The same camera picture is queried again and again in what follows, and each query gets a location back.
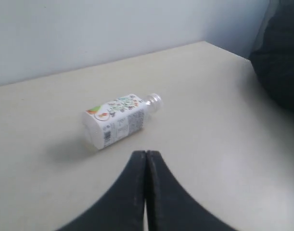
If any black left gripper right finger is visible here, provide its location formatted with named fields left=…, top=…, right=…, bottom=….
left=145, top=151, right=234, bottom=231

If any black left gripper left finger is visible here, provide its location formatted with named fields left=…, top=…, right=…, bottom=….
left=59, top=151, right=146, bottom=231

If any square bottle floral white label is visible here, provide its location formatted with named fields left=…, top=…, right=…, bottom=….
left=82, top=93, right=163, bottom=150

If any dark sleeve of person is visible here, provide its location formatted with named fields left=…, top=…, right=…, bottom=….
left=249, top=0, right=294, bottom=113

